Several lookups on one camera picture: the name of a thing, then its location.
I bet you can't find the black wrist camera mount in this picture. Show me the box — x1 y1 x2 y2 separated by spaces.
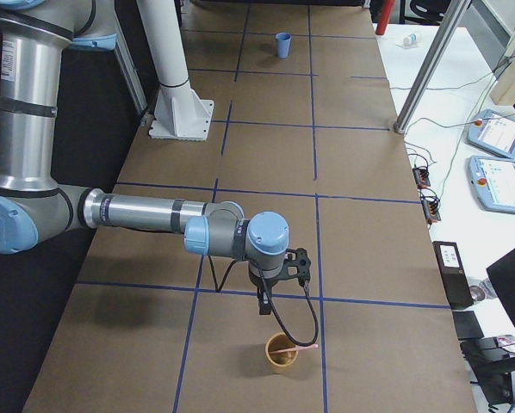
278 248 311 289

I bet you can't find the red cylinder bottle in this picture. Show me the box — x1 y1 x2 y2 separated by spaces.
375 0 394 36

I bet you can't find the teach pendant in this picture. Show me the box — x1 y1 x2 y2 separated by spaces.
467 109 515 159
467 156 515 214

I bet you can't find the orange connector board far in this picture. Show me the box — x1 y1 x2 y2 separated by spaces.
413 166 431 189

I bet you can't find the pink chopstick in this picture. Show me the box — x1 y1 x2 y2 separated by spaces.
268 343 319 354

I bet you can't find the orange connector board near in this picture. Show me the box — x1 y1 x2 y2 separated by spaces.
420 195 441 225

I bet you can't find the black box with label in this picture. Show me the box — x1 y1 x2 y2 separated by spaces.
432 241 474 310

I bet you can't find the white pedestal column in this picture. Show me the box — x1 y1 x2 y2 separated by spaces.
137 0 214 141

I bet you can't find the near teach pendant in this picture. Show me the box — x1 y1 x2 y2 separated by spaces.
467 156 515 214

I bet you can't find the black camera cable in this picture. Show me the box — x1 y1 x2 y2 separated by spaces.
257 257 320 346

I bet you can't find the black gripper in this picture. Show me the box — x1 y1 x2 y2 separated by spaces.
249 273 281 315

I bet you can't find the wooden bamboo cup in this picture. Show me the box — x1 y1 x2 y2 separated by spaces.
264 332 299 374

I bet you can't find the blue ribbed cup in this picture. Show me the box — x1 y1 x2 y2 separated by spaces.
275 32 292 59

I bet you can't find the aluminium frame post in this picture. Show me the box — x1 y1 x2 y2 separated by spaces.
394 0 471 134

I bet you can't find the orange connector board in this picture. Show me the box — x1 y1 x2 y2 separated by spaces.
420 195 441 225
413 166 431 189

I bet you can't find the far teach pendant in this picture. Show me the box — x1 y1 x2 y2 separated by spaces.
467 109 515 159

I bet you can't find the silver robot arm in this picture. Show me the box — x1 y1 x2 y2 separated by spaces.
0 1 289 314

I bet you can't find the white plastic bottle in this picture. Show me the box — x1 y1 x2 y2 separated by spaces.
399 32 422 48

